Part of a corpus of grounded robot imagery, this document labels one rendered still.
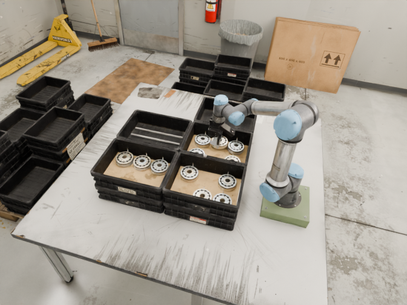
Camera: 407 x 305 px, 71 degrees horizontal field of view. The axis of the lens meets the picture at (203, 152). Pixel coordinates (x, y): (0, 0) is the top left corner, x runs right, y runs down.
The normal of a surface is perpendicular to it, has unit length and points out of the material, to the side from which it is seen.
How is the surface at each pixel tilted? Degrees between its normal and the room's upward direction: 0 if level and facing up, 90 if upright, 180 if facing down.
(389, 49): 90
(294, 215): 2
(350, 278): 0
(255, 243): 0
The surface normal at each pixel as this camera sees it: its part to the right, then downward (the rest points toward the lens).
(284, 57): -0.22, 0.47
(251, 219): 0.06, -0.72
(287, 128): -0.76, 0.31
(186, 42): -0.27, 0.66
